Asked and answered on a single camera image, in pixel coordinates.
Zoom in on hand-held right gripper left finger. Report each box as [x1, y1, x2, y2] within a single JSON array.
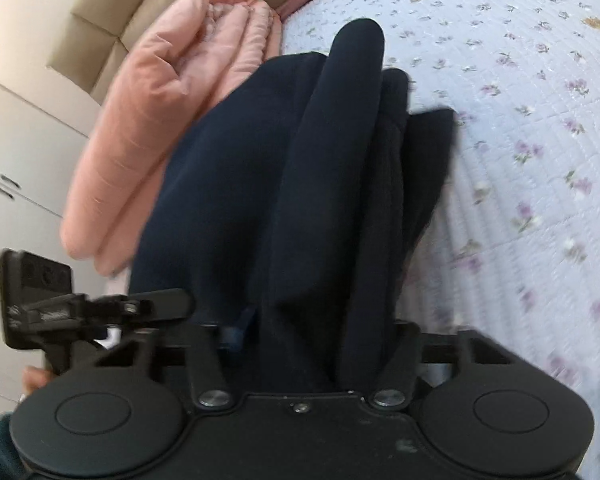
[[92, 309, 257, 407]]

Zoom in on navy striped hoodie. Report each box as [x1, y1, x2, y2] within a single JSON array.
[[126, 17, 459, 397]]

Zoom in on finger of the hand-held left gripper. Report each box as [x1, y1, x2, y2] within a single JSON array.
[[122, 287, 194, 325]]

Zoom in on floral quilted bed sheet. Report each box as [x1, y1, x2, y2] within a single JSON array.
[[279, 0, 600, 476]]

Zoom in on beige leather headboard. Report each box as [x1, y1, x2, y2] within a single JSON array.
[[0, 0, 348, 106]]

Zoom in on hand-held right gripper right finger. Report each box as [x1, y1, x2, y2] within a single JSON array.
[[372, 322, 522, 407]]

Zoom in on person's left hand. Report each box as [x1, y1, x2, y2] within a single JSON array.
[[21, 365, 57, 406]]

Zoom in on pink folded quilt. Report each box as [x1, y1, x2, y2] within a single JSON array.
[[60, 0, 284, 277]]

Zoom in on cream wardrobe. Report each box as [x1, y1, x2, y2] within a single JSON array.
[[0, 71, 108, 413]]

